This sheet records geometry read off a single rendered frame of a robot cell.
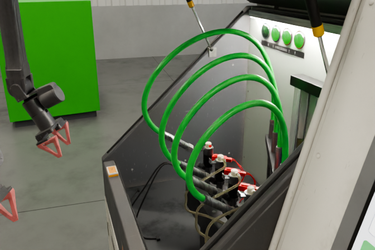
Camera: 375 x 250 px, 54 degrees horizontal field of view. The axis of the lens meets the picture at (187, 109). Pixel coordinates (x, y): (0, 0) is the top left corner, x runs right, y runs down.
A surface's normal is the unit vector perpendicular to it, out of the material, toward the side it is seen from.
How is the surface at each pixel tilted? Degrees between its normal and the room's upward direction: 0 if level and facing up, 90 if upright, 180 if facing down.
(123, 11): 90
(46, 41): 90
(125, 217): 0
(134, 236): 0
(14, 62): 82
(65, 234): 0
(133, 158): 90
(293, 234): 76
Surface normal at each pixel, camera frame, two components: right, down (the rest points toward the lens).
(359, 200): -0.91, -0.11
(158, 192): 0.00, -0.94
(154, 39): 0.26, 0.33
